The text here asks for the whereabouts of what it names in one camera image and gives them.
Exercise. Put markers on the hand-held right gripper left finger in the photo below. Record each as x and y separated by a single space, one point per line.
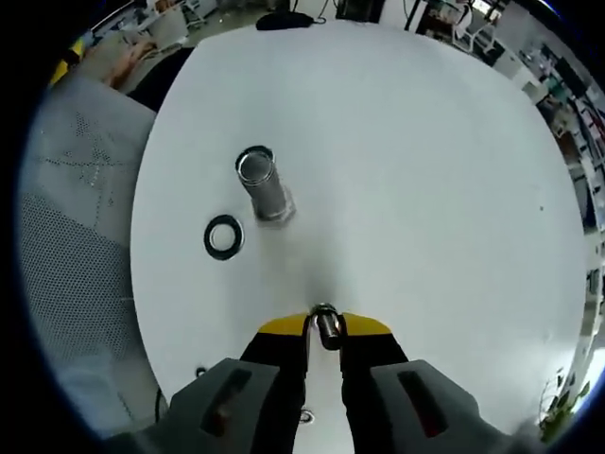
222 411

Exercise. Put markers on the green chair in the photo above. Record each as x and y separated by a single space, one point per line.
553 87

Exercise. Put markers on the large dark metal washer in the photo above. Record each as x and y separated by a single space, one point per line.
209 236

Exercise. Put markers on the thick threaded steel stud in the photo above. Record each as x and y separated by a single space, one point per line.
267 194

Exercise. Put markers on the black oval object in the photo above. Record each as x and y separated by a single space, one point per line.
283 21

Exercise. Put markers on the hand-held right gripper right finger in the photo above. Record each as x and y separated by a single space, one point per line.
420 406

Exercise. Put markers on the white office chair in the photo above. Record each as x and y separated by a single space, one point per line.
472 33

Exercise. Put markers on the thin threaded steel stud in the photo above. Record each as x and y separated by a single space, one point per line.
329 331

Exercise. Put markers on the grey mesh office chair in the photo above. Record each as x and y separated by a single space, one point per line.
71 236

